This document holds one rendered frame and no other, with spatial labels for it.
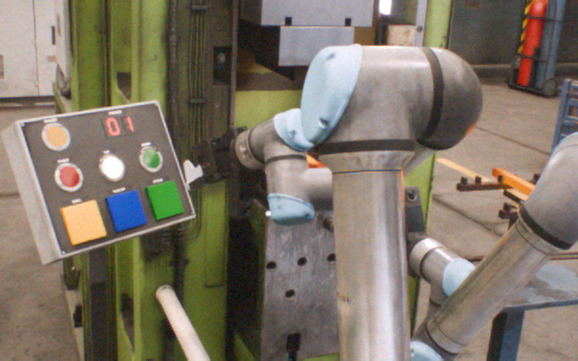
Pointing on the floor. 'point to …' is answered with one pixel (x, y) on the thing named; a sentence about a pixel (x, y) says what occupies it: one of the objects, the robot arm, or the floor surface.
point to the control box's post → (96, 275)
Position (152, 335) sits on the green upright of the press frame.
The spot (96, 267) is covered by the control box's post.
